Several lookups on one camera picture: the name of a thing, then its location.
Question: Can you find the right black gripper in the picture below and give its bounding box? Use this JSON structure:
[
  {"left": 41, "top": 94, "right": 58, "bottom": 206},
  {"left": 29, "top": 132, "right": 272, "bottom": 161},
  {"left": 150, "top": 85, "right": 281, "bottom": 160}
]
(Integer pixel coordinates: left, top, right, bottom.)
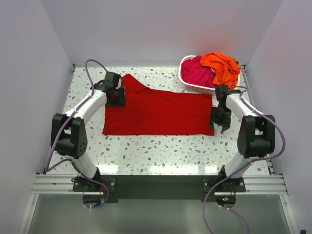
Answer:
[{"left": 209, "top": 105, "right": 232, "bottom": 133}]

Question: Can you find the red t shirt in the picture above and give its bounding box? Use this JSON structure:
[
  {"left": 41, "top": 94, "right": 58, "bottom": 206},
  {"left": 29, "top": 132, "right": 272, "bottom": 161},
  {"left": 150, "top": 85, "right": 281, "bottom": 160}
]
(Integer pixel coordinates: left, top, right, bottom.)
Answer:
[{"left": 102, "top": 74, "right": 215, "bottom": 136}]

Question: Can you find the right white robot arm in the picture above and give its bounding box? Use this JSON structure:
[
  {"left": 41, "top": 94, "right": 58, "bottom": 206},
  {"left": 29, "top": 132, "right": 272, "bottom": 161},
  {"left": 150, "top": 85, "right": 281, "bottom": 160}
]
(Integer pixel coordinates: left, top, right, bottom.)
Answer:
[{"left": 210, "top": 85, "right": 275, "bottom": 192}]

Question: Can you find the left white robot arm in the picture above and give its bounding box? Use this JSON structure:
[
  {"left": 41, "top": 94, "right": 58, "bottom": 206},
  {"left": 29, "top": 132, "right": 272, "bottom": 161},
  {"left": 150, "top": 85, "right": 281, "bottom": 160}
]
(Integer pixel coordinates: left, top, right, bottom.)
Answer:
[{"left": 45, "top": 72, "right": 126, "bottom": 191}]

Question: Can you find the white laundry basket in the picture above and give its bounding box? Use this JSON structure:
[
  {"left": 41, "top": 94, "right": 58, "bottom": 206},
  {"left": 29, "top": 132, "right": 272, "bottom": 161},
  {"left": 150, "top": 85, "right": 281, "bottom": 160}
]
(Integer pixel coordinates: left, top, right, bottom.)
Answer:
[{"left": 178, "top": 55, "right": 240, "bottom": 95}]

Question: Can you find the orange t shirt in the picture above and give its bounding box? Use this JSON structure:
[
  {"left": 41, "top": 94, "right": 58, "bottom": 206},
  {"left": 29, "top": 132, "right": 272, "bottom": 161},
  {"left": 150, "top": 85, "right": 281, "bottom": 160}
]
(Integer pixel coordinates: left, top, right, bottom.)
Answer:
[{"left": 200, "top": 52, "right": 241, "bottom": 87}]

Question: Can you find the magenta t shirt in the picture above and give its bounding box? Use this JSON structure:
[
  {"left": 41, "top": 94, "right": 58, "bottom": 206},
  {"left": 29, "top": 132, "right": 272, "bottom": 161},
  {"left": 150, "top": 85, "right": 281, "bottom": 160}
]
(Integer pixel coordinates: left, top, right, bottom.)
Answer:
[{"left": 181, "top": 55, "right": 215, "bottom": 88}]

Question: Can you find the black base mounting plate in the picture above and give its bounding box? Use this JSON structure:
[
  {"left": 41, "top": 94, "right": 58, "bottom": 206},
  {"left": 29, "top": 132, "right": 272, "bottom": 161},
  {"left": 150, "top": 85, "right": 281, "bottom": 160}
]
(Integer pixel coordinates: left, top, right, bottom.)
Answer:
[{"left": 73, "top": 174, "right": 246, "bottom": 204}]

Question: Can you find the aluminium frame rail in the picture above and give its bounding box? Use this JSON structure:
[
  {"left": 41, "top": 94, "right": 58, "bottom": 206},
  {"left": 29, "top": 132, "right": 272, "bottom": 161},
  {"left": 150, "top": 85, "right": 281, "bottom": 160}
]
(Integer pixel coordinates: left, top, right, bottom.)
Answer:
[{"left": 31, "top": 175, "right": 288, "bottom": 195}]

